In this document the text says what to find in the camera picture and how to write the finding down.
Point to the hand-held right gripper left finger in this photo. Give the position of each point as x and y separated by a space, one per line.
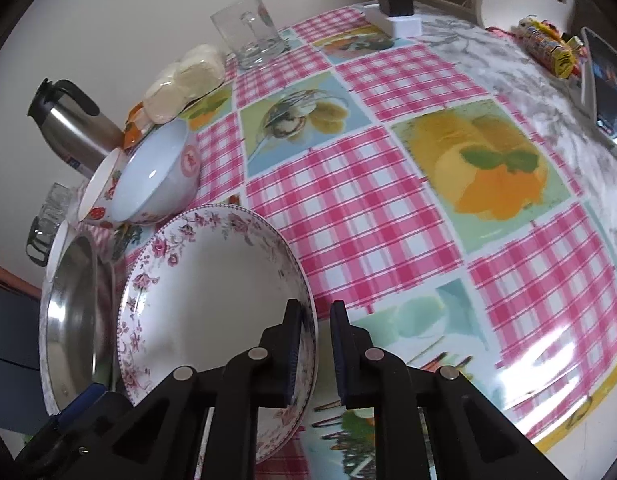
293 360

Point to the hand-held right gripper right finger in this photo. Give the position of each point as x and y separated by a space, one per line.
341 360

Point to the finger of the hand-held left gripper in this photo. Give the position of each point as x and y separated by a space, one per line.
81 402

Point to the floral rim white plate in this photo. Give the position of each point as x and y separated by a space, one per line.
213 285

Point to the strawberry print bowl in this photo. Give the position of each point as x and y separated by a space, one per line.
101 195

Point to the dark wooden-edged furniture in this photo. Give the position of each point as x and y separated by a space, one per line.
13 320

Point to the pink checked fruit tablecloth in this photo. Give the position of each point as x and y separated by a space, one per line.
363 200

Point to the small clear glass cup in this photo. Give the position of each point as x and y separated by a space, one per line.
58 200

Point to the pale blue white bowl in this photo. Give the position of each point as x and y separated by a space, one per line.
153 175

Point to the stainless steel thermos jug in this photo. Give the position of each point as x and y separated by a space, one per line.
73 130

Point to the orange snack packet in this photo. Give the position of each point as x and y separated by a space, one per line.
133 132

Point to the bag of steamed buns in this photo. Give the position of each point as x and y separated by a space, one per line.
183 80

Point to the clear glass mug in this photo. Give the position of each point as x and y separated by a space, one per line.
248 35

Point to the white power strip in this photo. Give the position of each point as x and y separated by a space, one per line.
398 25

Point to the colourful snack packet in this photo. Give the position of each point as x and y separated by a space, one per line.
548 47

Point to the smartphone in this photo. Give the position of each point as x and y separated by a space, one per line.
608 80

